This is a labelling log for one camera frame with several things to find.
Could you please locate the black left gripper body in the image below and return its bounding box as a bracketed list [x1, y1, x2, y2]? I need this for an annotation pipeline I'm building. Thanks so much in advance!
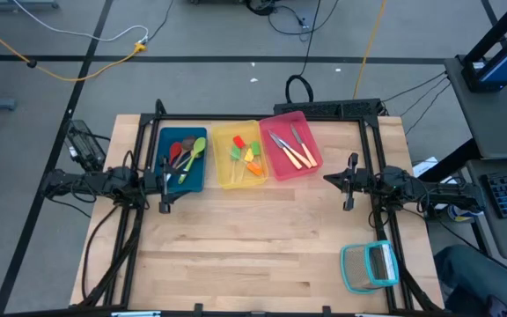
[143, 156, 171, 216]

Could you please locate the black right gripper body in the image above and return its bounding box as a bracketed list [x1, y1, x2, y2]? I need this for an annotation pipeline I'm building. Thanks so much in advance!
[344, 152, 386, 211]

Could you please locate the red plastic spoon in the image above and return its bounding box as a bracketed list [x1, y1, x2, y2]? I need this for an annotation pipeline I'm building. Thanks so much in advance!
[167, 140, 183, 171]

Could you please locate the cream-handled table knife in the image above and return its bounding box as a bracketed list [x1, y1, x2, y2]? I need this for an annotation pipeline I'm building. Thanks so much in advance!
[273, 134, 315, 170]
[289, 122, 320, 168]
[268, 130, 304, 171]

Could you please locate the lime green plastic spoon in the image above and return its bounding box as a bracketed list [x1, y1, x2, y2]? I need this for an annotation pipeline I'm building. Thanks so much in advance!
[177, 136, 208, 185]

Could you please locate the red spatula clear handle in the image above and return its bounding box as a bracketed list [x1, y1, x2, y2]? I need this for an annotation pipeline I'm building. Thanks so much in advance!
[231, 135, 248, 177]

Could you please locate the yellow spatula clear handle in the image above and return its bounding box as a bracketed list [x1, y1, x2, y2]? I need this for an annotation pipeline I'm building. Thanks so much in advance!
[239, 148, 255, 181]

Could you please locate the blue plastic bin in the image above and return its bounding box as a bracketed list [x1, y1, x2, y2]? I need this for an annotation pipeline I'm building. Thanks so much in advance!
[151, 126, 209, 194]

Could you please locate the yellow plastic bin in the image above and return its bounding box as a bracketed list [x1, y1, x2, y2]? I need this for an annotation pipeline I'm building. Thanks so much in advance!
[211, 119, 270, 190]

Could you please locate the black perforated metal box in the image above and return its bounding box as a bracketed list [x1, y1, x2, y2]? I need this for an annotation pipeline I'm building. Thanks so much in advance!
[273, 98, 385, 118]

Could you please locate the pink plastic bin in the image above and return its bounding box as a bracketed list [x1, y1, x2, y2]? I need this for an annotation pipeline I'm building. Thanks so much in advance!
[259, 110, 325, 181]

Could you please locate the white wipes canister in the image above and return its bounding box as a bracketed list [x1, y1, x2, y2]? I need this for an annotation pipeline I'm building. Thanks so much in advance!
[446, 204, 479, 223]

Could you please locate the dark grey desk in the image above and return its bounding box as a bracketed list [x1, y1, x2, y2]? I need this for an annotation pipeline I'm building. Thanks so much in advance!
[445, 56, 507, 159]

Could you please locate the person's leg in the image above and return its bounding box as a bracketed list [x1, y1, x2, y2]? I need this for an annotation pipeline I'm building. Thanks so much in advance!
[432, 244, 507, 317]

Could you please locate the black monitor stand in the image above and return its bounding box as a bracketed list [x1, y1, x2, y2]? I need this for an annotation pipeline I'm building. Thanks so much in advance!
[458, 0, 507, 93]

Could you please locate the black wire mesh box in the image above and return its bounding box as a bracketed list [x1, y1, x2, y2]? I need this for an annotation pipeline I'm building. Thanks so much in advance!
[64, 119, 107, 172]

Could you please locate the black slanted post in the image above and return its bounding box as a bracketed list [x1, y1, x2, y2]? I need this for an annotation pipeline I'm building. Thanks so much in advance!
[420, 138, 483, 184]

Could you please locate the black cable loop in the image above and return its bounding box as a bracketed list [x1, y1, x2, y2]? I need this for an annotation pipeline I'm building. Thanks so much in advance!
[284, 73, 315, 105]

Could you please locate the yellow hanging cable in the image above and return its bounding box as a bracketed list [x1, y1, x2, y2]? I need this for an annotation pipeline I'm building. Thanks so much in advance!
[352, 0, 389, 100]

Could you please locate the black floor cable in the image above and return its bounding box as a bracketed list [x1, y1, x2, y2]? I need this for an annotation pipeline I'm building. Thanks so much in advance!
[297, 0, 323, 78]

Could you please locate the yellow floor extension cable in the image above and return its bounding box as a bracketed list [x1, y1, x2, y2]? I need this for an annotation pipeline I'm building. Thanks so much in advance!
[0, 12, 149, 83]

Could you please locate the white floor cable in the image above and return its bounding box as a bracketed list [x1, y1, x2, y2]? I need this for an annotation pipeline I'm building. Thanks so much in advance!
[11, 0, 150, 43]

